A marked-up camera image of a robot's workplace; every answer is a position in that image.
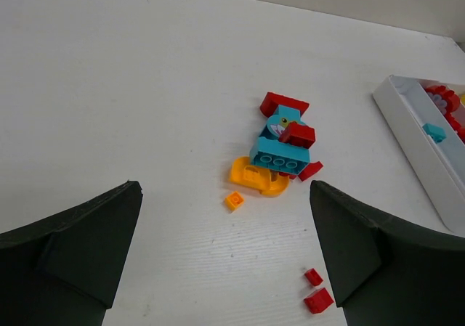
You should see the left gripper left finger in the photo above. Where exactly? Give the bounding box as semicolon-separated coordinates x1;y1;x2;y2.
1;181;142;325

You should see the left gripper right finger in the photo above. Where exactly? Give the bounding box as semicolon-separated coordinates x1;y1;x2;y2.
310;181;464;325

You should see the teal and red square brick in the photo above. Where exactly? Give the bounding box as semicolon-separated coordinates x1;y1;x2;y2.
422;123;447;144

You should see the small red brick pair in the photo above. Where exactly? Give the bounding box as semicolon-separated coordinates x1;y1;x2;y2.
304;288;334;314

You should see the small red square brick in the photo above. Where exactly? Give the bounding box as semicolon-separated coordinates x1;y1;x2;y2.
304;268;323;287

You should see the white divided tray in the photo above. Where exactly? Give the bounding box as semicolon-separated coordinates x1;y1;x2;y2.
373;76;464;235

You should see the red slope brick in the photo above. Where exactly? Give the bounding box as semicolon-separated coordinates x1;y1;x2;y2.
298;161;323;182

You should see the orange arch brick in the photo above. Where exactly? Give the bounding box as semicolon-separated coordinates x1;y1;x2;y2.
259;172;290;197

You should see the teal long brick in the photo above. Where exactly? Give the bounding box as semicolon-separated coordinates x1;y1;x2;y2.
249;136;311;175

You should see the red brick on frog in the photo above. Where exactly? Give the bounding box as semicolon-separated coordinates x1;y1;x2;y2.
278;122;316;149

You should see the small orange square brick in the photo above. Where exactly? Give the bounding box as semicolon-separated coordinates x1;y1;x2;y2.
225;191;245;212

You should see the orange half round brick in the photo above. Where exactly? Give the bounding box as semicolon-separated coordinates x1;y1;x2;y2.
229;156;271;191

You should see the teal frog printed brick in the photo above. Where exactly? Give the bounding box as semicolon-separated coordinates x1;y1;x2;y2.
259;105;302;140

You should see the red flower printed brick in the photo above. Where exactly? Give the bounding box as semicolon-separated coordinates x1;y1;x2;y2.
424;85;461;115

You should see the red arch brick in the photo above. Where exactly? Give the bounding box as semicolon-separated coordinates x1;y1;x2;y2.
259;91;310;118

